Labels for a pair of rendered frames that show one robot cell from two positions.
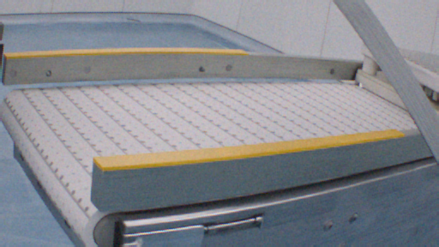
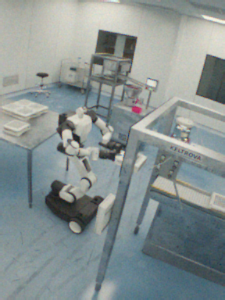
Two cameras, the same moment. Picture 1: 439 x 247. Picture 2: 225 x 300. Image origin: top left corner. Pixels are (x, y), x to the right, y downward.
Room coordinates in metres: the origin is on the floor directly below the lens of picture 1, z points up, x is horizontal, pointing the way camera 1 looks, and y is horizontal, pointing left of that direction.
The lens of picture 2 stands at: (-0.93, -1.46, 2.26)
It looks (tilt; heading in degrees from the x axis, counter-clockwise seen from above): 28 degrees down; 62
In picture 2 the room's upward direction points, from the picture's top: 11 degrees clockwise
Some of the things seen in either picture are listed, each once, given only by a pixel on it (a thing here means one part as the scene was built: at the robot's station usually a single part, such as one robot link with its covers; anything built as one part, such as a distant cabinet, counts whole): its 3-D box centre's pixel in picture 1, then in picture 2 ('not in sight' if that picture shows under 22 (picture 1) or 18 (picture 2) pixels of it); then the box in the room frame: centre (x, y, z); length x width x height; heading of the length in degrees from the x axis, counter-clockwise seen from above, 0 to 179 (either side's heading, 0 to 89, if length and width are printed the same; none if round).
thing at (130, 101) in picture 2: not in sight; (134, 97); (1.49, 2.66, 0.95); 0.49 x 0.36 x 0.37; 128
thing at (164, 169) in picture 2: not in sight; (168, 163); (0.41, 0.01, 1.22); 0.22 x 0.11 x 0.20; 130
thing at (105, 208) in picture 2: not in sight; (105, 215); (-0.28, -0.31, 1.05); 0.17 x 0.06 x 0.26; 40
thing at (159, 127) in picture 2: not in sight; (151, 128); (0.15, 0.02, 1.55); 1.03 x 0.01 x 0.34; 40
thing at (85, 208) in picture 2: not in sight; (72, 199); (-0.14, 0.84, 0.19); 0.64 x 0.52 x 0.33; 131
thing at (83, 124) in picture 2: not in sight; (74, 127); (-0.18, 0.89, 1.15); 0.34 x 0.30 x 0.36; 41
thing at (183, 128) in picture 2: not in sight; (183, 128); (0.49, 0.05, 1.53); 0.15 x 0.15 x 0.19
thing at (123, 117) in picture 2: not in sight; (129, 125); (1.48, 2.59, 0.38); 0.63 x 0.57 x 0.76; 128
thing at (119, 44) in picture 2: not in sight; (114, 50); (2.26, 5.72, 1.43); 1.32 x 0.01 x 1.11; 128
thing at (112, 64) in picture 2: not in sight; (112, 92); (1.42, 3.52, 0.75); 1.43 x 1.06 x 1.50; 128
